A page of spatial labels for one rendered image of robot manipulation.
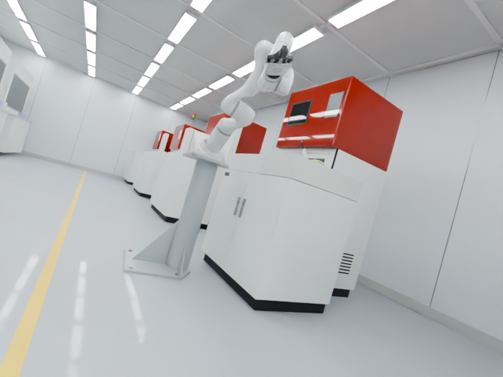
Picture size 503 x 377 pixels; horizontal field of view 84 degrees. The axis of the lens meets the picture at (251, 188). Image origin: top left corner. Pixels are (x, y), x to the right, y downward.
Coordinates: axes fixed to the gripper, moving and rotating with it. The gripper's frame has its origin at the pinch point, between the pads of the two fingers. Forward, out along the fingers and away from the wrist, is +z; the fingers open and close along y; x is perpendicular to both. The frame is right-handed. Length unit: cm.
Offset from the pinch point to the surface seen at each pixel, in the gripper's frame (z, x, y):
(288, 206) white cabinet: -61, -61, -17
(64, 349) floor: -2, -101, 79
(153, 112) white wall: -848, 236, 180
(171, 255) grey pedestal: -105, -93, 56
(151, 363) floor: -3, -110, 52
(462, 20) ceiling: -116, 98, -210
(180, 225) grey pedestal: -103, -72, 49
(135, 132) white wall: -839, 170, 238
